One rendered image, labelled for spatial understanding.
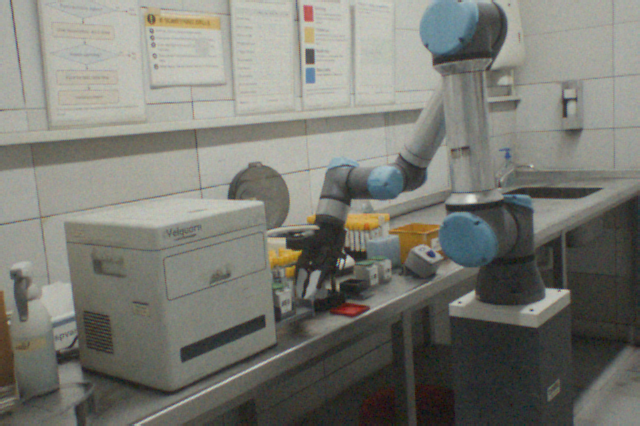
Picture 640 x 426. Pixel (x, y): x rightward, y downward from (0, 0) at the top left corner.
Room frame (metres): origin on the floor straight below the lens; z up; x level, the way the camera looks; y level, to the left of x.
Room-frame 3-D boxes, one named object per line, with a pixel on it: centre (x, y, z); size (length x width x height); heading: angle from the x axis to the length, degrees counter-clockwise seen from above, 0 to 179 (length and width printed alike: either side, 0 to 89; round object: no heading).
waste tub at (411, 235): (2.05, -0.30, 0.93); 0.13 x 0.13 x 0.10; 47
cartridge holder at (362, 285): (1.71, -0.08, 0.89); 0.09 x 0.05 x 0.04; 51
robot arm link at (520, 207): (1.51, -0.41, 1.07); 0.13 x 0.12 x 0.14; 140
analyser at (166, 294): (1.36, 0.29, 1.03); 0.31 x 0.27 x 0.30; 141
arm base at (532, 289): (1.51, -0.41, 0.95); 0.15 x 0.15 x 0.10
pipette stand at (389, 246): (1.92, -0.18, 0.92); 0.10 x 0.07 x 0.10; 136
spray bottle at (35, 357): (1.21, 0.52, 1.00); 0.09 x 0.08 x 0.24; 51
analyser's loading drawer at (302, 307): (1.42, 0.11, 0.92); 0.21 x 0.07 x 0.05; 141
